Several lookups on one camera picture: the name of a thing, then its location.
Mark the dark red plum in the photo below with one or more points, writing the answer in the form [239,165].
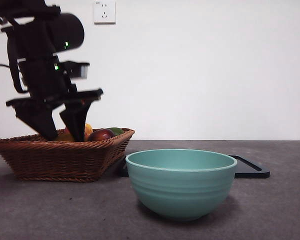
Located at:
[101,135]

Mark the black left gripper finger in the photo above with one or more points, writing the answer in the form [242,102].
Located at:
[37,117]
[76,120]

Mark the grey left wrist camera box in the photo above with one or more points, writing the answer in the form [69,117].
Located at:
[78,70]

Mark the black rectangular tray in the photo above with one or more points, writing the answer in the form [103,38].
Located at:
[250,170]

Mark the brown wicker basket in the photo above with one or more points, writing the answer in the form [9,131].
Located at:
[57,160]

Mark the green avocado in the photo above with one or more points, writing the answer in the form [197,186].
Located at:
[117,131]

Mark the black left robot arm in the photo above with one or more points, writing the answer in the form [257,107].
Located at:
[65,32]

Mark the white wall socket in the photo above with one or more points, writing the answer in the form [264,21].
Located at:
[104,11]

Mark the teal ceramic bowl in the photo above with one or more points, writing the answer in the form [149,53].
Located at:
[180,190]

